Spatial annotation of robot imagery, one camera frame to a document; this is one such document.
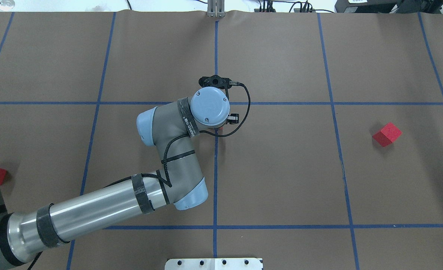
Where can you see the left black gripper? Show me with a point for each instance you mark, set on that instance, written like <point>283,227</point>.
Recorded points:
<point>233,118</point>

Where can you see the black equipment at table back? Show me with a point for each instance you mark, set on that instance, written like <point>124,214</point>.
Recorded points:
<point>388,6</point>

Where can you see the aluminium camera post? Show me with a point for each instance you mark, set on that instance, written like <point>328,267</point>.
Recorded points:
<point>216,8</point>

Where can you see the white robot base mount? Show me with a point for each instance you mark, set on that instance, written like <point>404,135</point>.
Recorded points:
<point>214,264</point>

